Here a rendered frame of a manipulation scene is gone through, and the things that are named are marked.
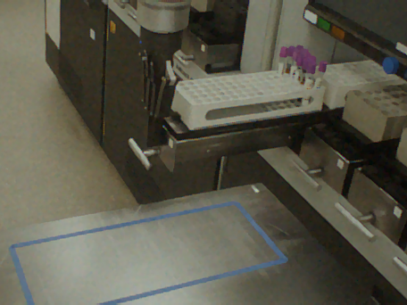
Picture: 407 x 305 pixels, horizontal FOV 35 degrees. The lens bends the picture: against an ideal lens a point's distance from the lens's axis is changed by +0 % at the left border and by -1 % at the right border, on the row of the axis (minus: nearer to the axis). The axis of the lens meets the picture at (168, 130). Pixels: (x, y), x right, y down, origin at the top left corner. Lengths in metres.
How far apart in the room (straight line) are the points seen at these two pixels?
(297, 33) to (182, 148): 0.41
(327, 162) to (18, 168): 1.56
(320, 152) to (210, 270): 0.46
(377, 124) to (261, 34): 0.44
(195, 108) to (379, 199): 0.35
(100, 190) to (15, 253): 1.58
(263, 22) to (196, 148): 0.45
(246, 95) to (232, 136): 0.08
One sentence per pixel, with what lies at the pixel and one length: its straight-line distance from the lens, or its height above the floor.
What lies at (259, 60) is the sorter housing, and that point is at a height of 0.80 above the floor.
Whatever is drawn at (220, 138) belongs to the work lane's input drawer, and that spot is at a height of 0.80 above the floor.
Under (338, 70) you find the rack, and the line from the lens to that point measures 1.43.
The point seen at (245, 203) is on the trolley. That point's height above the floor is 0.82.
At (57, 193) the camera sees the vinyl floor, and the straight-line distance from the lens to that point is 2.43.
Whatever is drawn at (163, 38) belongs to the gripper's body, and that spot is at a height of 0.99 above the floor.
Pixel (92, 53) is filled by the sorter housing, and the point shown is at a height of 0.43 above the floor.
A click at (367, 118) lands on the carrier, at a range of 1.26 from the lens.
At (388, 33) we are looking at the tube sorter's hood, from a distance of 1.20.
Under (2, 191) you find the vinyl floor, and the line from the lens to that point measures 2.45.
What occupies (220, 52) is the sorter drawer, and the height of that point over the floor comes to 0.79.
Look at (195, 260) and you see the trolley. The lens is 0.89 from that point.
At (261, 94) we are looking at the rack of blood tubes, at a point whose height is 0.86.
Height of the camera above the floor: 1.39
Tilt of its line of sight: 29 degrees down
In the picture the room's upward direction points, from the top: 5 degrees clockwise
